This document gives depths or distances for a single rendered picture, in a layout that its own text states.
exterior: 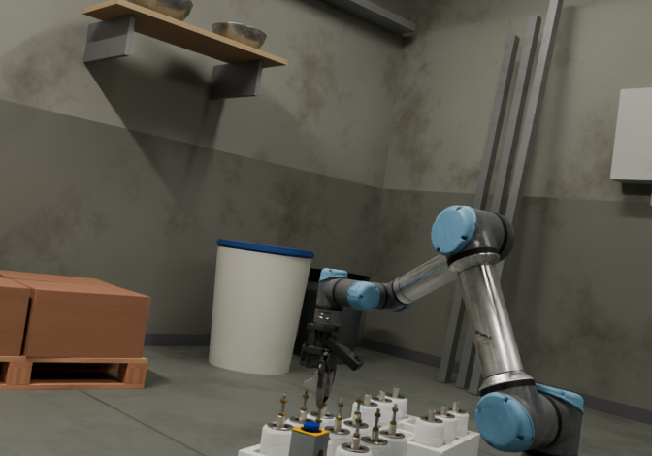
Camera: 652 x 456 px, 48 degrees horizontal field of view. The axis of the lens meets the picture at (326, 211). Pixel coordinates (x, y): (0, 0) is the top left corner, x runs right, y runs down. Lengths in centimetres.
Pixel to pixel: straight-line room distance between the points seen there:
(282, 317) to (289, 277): 23
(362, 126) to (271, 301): 212
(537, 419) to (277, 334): 284
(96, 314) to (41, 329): 24
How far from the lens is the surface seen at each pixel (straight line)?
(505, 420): 156
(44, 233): 439
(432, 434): 249
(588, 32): 535
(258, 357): 426
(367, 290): 190
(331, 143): 562
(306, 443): 186
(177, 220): 478
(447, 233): 166
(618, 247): 491
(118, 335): 350
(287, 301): 426
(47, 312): 335
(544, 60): 508
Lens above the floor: 76
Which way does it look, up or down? 3 degrees up
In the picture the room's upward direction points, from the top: 8 degrees clockwise
